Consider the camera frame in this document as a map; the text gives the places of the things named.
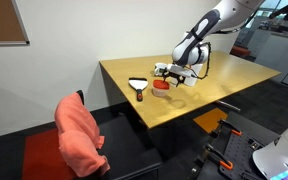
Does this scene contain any red lunchbox lid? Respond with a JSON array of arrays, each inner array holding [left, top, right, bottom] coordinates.
[[153, 80, 169, 90]]

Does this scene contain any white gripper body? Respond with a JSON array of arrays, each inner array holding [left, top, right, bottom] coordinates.
[[166, 64, 191, 78]]

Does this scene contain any brown cork board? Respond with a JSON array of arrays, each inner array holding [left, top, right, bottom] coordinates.
[[0, 0, 30, 46]]

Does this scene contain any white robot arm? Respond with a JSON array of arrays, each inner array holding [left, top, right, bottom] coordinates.
[[162, 0, 264, 85]]

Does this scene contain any clear plastic lunchbox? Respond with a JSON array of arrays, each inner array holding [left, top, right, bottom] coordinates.
[[152, 88, 168, 97]]

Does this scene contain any white scraper black red handle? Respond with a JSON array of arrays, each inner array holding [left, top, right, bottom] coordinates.
[[128, 77, 148, 102]]

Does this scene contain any orange handled clamp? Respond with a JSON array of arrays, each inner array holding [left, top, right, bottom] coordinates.
[[218, 119, 242, 136], [205, 144, 234, 170]]

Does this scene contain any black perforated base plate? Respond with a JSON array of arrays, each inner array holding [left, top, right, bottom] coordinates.
[[197, 111, 282, 180]]

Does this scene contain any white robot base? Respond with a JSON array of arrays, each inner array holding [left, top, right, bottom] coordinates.
[[252, 128, 288, 180]]

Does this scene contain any salmon pink towel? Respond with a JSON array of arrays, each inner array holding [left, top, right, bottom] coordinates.
[[54, 92, 110, 177]]

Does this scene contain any black chair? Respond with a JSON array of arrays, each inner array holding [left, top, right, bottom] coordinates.
[[75, 89, 164, 180]]

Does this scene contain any white water bottle black cap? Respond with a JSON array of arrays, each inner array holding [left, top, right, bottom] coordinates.
[[184, 64, 202, 87]]

